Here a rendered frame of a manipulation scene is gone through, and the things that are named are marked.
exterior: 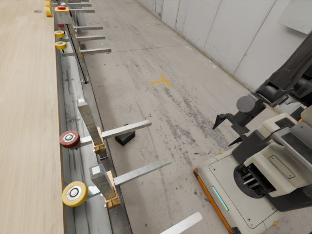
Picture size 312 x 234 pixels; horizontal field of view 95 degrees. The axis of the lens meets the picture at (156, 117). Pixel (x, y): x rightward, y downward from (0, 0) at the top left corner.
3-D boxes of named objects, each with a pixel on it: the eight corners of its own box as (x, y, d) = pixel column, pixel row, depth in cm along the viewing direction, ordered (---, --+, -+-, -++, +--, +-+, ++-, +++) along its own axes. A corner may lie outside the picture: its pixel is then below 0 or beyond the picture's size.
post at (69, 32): (87, 80, 126) (69, 21, 92) (88, 83, 123) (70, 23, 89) (82, 81, 125) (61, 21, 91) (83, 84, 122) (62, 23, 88)
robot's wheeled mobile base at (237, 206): (236, 149, 173) (248, 139, 154) (284, 205, 137) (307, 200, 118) (190, 171, 150) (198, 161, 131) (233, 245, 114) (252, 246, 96)
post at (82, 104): (107, 155, 87) (86, 96, 51) (108, 160, 85) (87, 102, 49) (101, 157, 86) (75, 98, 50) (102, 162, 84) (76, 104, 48)
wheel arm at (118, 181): (168, 159, 74) (169, 155, 71) (171, 164, 72) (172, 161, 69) (76, 196, 59) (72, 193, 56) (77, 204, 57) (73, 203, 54)
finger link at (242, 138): (229, 152, 58) (248, 137, 53) (217, 138, 61) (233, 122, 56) (235, 149, 62) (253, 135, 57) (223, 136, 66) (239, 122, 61)
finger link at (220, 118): (217, 138, 61) (234, 123, 56) (206, 126, 65) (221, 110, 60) (223, 136, 66) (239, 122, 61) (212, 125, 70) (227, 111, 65)
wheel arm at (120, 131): (149, 122, 88) (149, 118, 84) (151, 126, 86) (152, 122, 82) (70, 145, 73) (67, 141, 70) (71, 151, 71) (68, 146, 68)
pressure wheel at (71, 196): (72, 213, 56) (60, 208, 48) (72, 192, 61) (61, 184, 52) (93, 205, 59) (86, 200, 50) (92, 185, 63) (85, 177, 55)
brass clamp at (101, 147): (102, 131, 80) (100, 126, 76) (107, 152, 73) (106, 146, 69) (90, 134, 78) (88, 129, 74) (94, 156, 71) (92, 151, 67)
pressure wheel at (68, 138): (76, 158, 71) (68, 147, 62) (64, 152, 72) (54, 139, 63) (88, 145, 76) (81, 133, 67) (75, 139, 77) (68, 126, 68)
